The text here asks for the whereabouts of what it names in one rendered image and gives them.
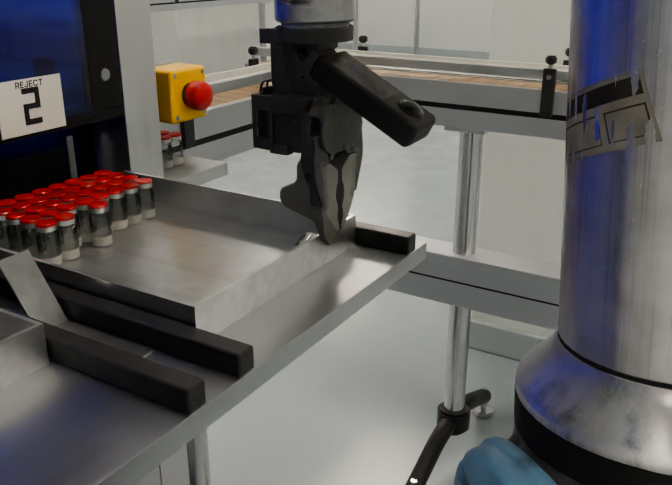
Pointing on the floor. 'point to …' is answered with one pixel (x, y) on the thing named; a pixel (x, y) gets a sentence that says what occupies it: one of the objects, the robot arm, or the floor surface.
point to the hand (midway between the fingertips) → (336, 232)
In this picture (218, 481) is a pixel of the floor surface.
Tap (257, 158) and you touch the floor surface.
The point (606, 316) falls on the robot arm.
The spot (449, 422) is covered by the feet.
